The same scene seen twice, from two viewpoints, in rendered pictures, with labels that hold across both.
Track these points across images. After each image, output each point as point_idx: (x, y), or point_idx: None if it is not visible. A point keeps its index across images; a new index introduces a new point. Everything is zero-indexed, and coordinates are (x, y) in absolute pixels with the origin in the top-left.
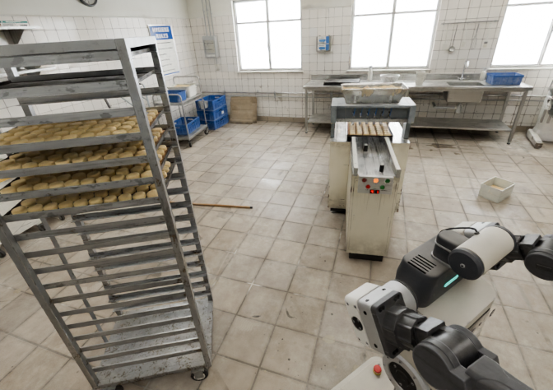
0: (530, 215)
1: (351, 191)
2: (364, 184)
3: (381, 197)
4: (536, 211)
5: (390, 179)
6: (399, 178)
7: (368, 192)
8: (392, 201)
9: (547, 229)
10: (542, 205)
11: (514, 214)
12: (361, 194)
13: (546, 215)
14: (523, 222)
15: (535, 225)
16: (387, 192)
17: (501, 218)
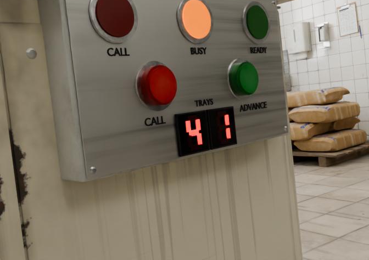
0: (320, 233)
1: (3, 202)
2: (121, 70)
3: (234, 191)
4: (315, 226)
5: (266, 11)
6: (279, 26)
7: (169, 156)
8: (286, 195)
9: (367, 238)
10: (305, 216)
11: (303, 241)
12: (106, 209)
13: (330, 224)
14: (333, 245)
15: (347, 241)
16: (271, 124)
17: (302, 255)
